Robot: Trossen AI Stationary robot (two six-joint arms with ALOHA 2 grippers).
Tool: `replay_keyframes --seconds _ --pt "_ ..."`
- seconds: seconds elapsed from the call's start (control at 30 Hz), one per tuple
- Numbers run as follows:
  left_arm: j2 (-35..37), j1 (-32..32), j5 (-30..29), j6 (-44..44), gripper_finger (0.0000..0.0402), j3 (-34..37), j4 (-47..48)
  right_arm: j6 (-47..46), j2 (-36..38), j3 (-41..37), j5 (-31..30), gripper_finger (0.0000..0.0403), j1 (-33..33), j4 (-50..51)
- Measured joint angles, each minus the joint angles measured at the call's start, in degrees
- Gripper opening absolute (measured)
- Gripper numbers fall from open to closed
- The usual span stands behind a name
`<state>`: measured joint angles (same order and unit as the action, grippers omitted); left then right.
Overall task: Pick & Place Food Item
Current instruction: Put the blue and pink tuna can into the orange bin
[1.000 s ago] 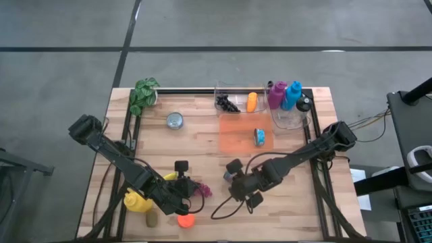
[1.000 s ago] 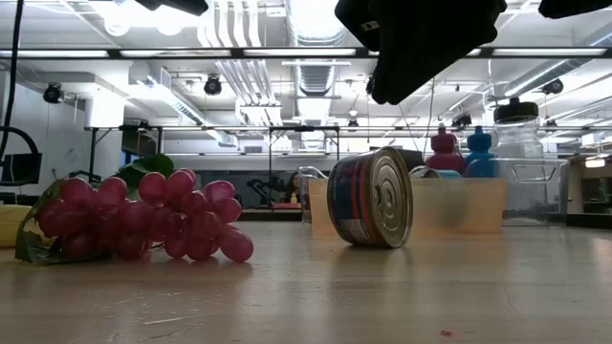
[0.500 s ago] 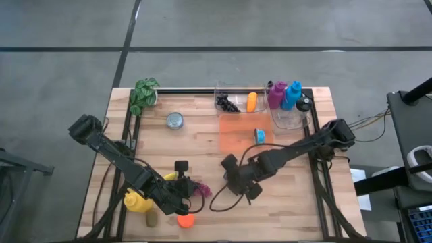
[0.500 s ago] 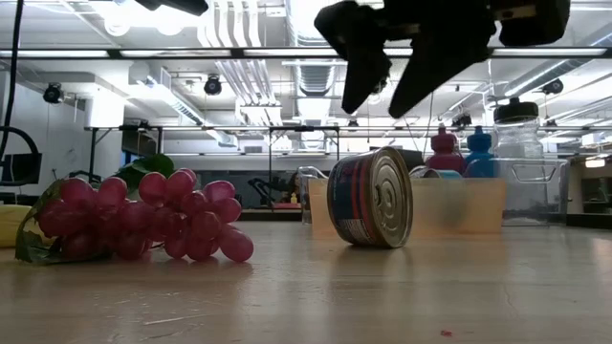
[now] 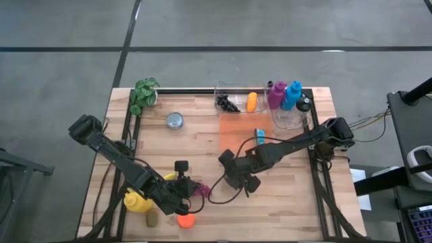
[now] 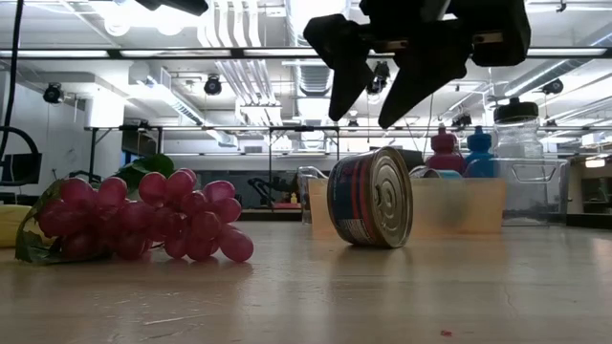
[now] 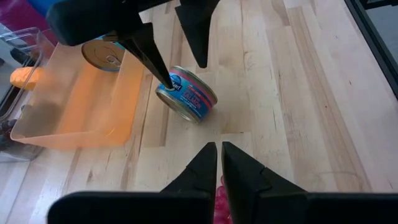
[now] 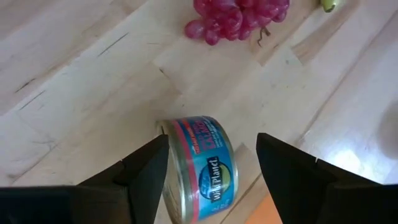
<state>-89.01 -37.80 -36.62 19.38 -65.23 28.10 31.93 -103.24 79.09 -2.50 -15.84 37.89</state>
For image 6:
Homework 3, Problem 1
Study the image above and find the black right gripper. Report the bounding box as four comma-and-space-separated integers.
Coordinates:
358, 0, 533, 131

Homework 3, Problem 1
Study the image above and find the magenta plastic bottle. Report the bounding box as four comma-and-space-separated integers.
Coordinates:
425, 124, 467, 176

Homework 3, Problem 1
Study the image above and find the clear bottle with black cap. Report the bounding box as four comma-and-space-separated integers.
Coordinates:
492, 97, 547, 225

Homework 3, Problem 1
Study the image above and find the blue plastic bottle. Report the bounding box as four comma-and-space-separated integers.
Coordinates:
462, 125, 502, 180

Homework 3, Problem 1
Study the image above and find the red and blue label can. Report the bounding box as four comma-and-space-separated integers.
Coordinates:
326, 145, 415, 250

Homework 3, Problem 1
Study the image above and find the red toy grape bunch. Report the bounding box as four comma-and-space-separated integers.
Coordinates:
13, 167, 255, 267

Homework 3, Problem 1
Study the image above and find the yellow toy banana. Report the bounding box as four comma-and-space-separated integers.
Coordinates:
0, 204, 47, 249

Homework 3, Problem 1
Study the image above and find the black ceiling spotlight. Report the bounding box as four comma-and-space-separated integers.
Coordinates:
541, 77, 565, 97
365, 60, 392, 97
42, 81, 65, 105
203, 74, 224, 97
450, 111, 474, 130

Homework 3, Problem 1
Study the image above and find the black computer monitor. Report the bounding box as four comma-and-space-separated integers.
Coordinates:
399, 147, 426, 174

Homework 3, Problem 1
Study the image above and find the orange translucent plastic bin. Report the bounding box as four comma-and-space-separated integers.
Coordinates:
306, 177, 509, 239

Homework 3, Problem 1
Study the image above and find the clear plastic bin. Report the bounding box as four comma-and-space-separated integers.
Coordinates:
296, 157, 572, 226

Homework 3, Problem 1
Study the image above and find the green plant in white pot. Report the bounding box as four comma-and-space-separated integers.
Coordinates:
113, 153, 177, 193

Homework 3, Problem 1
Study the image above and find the black background table frame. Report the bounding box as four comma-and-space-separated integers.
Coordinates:
84, 124, 341, 185

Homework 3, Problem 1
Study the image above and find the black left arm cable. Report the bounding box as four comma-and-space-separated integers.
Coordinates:
0, 0, 43, 188

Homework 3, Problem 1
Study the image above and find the black wall screen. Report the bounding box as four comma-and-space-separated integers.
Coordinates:
0, 152, 44, 187

